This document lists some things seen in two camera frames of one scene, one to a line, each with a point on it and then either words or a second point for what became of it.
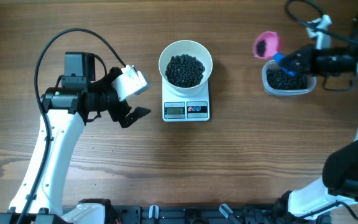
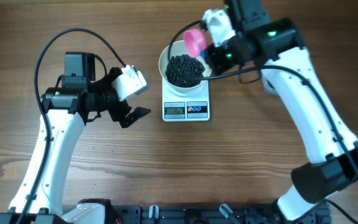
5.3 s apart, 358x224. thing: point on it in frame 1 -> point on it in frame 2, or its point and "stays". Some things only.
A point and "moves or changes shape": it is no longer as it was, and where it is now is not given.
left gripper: (119, 114) stays
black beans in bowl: (184, 71) stays
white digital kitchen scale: (195, 108) stays
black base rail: (207, 214) stays
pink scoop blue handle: (267, 45) moves or changes shape
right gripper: (306, 60) -> (219, 65)
